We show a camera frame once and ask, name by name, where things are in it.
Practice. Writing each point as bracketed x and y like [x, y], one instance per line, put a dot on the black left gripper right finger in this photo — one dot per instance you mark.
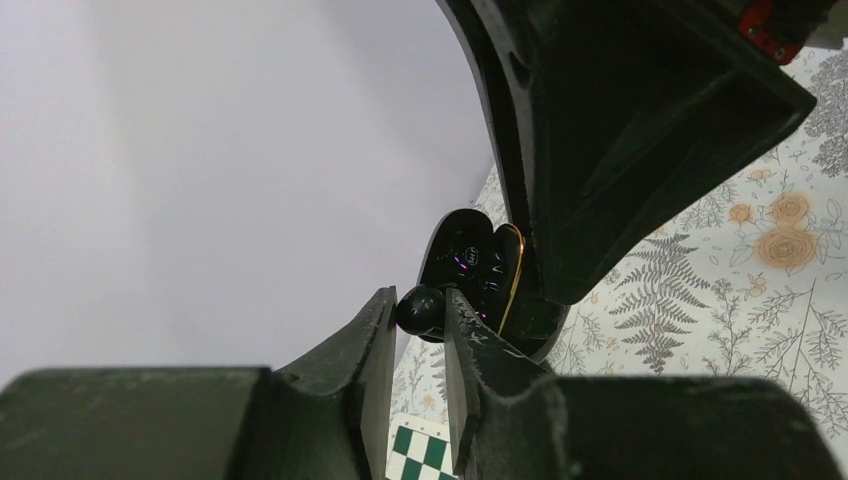
[512, 419]

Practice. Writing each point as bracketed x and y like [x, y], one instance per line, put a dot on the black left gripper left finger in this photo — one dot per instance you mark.
[323, 416]

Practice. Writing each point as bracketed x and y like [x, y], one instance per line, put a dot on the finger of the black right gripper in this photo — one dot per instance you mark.
[608, 118]

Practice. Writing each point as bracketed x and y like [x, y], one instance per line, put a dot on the black round cap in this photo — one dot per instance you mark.
[494, 268]

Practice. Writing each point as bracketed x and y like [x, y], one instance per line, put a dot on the green white checkered board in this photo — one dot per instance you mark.
[418, 449]

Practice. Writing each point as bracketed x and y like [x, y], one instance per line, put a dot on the floral patterned table mat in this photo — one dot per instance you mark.
[750, 280]

